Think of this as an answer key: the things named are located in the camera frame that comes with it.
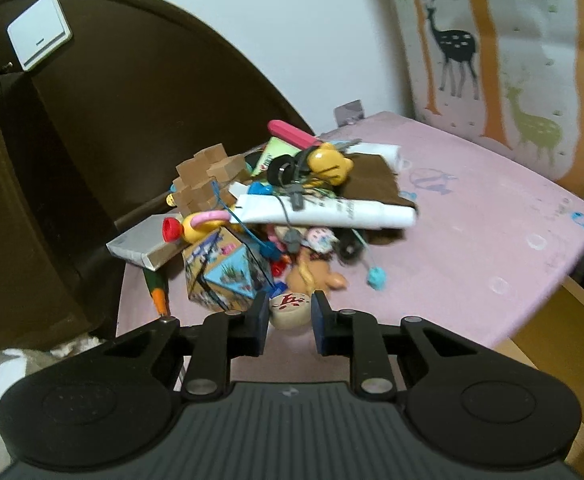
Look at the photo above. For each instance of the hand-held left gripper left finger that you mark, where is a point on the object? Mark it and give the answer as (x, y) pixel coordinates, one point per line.
(259, 325)

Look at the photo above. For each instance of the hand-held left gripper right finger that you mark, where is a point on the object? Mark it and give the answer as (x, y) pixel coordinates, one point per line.
(322, 325)

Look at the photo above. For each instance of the round wooden chess piece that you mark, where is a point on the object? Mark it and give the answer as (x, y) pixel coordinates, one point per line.
(290, 310)

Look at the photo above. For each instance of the beige plush figure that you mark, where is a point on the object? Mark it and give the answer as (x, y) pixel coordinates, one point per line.
(317, 275)

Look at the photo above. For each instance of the printed folding cube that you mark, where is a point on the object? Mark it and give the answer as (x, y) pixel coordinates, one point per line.
(227, 275)

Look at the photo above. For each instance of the teal charm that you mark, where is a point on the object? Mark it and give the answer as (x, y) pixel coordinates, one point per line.
(377, 278)

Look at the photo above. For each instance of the small black wheel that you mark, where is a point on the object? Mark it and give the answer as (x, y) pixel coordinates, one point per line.
(352, 251)

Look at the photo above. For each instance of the pink white round plush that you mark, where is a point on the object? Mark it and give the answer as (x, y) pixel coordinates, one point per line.
(319, 239)

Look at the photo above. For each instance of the orange green carrot pen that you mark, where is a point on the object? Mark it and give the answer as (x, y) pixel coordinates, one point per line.
(156, 290)

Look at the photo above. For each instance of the long white printed tube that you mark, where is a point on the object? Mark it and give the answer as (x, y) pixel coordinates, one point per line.
(332, 212)

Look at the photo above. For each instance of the yellow pink toy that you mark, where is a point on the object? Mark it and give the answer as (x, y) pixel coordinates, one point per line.
(204, 225)

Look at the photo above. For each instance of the red cap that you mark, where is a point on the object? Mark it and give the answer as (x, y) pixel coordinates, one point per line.
(172, 229)

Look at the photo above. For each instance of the grey flat box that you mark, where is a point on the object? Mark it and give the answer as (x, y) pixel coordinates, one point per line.
(139, 242)

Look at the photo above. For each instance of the brown cloth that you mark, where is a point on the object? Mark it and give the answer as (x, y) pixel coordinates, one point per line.
(377, 180)

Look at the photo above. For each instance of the wooden cube puzzle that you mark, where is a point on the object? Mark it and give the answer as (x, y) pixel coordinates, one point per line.
(207, 175)

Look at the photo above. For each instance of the green white packet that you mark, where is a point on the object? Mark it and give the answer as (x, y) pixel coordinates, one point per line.
(272, 152)

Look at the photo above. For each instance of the pink flat stick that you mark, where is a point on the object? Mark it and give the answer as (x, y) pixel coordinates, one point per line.
(292, 133)

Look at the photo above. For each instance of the dark wooden headboard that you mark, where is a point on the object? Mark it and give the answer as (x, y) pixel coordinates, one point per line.
(122, 110)

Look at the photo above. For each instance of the deer print curtain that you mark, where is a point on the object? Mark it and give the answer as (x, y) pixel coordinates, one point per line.
(512, 50)

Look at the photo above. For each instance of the grey wall socket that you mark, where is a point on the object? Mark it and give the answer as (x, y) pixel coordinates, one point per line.
(349, 112)

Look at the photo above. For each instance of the white switch panel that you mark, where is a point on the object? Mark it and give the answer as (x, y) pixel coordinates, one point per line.
(39, 32)

